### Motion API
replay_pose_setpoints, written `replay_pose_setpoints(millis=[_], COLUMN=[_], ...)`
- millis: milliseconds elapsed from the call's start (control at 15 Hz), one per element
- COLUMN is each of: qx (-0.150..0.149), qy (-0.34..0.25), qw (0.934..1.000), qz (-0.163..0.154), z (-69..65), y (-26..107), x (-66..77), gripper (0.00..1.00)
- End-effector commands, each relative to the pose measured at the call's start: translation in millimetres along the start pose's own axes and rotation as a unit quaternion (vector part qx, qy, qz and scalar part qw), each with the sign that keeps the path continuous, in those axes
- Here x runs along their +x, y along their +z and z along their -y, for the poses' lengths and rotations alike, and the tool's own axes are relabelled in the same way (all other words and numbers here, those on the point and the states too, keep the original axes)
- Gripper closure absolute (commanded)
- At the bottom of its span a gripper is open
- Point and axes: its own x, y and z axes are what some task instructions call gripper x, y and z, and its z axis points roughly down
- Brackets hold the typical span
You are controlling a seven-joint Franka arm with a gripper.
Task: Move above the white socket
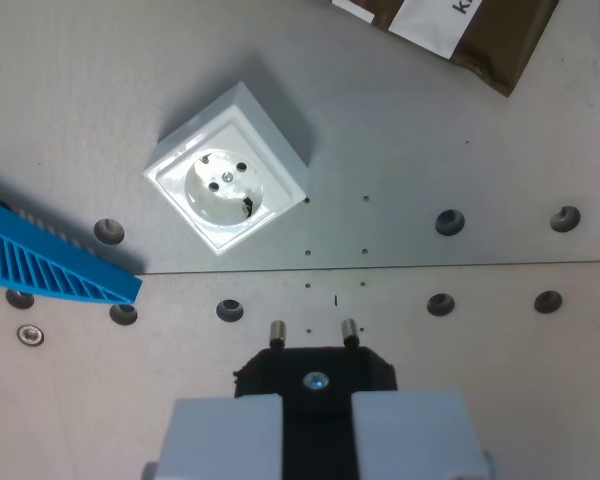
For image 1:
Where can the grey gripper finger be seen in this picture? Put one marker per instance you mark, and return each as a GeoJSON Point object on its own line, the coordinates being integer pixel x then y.
{"type": "Point", "coordinates": [222, 440]}
{"type": "Point", "coordinates": [417, 435]}

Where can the black two-pin plug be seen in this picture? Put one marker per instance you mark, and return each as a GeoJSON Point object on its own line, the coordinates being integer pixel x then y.
{"type": "Point", "coordinates": [320, 395]}

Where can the silver hex screw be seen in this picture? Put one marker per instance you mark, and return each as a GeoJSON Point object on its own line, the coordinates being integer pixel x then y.
{"type": "Point", "coordinates": [30, 335]}

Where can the blue ribbed plastic wedge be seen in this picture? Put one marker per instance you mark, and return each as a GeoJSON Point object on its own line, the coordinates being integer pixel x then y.
{"type": "Point", "coordinates": [50, 255]}

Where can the brown and white package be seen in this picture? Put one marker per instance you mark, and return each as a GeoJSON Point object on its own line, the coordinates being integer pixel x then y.
{"type": "Point", "coordinates": [460, 35]}

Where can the white wall socket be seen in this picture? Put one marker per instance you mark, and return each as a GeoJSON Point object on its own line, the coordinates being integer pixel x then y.
{"type": "Point", "coordinates": [230, 175]}

